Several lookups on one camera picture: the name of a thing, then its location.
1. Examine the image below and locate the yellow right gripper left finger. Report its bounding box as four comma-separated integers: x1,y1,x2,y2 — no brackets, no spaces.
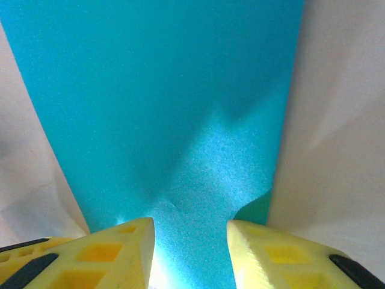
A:
0,217,156,289

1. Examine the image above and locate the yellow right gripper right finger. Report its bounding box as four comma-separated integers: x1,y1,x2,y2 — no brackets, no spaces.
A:
226,219,385,289

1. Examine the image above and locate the teal square paper sheet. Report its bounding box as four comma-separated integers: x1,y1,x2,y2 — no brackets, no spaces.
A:
0,0,305,289

